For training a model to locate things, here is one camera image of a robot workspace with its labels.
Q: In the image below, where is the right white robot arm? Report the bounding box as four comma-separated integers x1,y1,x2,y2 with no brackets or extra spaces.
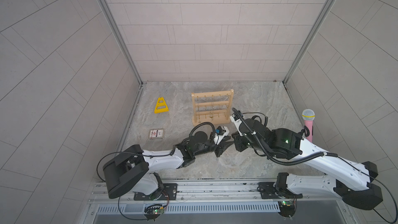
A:
230,108,386,216

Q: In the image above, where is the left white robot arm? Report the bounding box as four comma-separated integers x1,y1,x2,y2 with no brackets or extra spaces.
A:
103,122,233,199

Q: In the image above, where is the wooden jewelry display stand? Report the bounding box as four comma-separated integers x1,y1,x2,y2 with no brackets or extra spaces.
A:
191,89,234,126

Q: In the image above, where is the pink toy microphone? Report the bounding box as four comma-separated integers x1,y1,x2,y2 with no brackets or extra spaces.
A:
302,109,315,142

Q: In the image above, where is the small card box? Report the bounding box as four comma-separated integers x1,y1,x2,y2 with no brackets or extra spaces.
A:
149,129,164,140

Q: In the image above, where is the yellow triangular plastic piece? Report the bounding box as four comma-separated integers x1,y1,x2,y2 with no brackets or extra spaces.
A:
154,97,169,114

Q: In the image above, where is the white ventilation grille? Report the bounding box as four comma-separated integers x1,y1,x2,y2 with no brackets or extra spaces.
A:
97,202,280,215

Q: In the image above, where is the right green circuit board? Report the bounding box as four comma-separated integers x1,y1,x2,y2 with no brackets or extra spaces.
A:
278,200,296,219

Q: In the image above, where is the green circuit board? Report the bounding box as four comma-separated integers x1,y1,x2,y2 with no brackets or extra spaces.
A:
144,204,165,221
278,200,296,219

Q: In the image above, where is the left green circuit board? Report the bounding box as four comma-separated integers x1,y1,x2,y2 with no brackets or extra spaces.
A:
144,204,165,221

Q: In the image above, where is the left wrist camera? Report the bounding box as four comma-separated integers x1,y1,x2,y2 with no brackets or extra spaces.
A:
214,126,230,145

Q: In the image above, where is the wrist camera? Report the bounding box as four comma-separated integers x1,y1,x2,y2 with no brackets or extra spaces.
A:
230,114,246,136
214,126,230,145

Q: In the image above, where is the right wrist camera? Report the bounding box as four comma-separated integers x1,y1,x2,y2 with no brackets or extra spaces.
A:
230,114,246,136

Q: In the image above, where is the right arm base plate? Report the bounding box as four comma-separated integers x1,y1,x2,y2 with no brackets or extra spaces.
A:
257,182,303,200

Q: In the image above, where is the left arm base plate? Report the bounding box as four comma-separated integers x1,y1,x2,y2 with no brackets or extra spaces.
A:
134,183,178,201

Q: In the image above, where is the aluminium mounting rail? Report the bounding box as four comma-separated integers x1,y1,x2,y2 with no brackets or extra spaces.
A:
90,178,346,204

